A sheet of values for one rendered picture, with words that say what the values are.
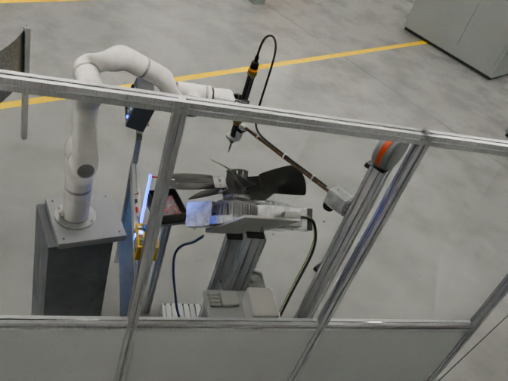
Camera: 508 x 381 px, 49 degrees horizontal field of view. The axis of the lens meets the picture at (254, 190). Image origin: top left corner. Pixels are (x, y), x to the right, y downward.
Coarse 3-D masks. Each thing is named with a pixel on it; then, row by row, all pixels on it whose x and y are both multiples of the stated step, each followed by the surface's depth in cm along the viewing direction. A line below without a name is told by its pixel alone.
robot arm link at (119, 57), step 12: (108, 48) 216; (120, 48) 215; (84, 60) 220; (96, 60) 218; (108, 60) 215; (120, 60) 215; (132, 60) 218; (144, 60) 221; (132, 72) 221; (144, 72) 223
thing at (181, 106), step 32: (64, 96) 152; (96, 96) 155; (128, 96) 156; (160, 96) 160; (320, 128) 177; (352, 128) 179; (384, 128) 183; (416, 128) 190; (416, 160) 195; (160, 192) 181; (160, 224) 190; (384, 224) 213; (0, 320) 208; (32, 320) 212; (64, 320) 217; (128, 320) 222; (320, 320) 250; (480, 320) 275; (128, 352) 235
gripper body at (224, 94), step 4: (212, 88) 245; (216, 88) 248; (220, 88) 249; (224, 88) 251; (216, 92) 245; (220, 92) 246; (224, 92) 247; (228, 92) 249; (232, 92) 250; (212, 96) 243; (216, 96) 243; (220, 96) 244; (224, 96) 245; (228, 96) 246; (232, 96) 247; (220, 100) 244; (224, 100) 244; (228, 100) 244; (232, 100) 245
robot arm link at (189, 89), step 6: (180, 84) 239; (186, 84) 240; (192, 84) 241; (198, 84) 243; (180, 90) 238; (186, 90) 239; (192, 90) 239; (198, 90) 240; (204, 90) 241; (192, 96) 238; (198, 96) 240; (204, 96) 242
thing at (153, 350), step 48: (0, 336) 213; (48, 336) 219; (96, 336) 225; (144, 336) 231; (192, 336) 238; (240, 336) 245; (288, 336) 252; (336, 336) 260; (384, 336) 268; (432, 336) 277
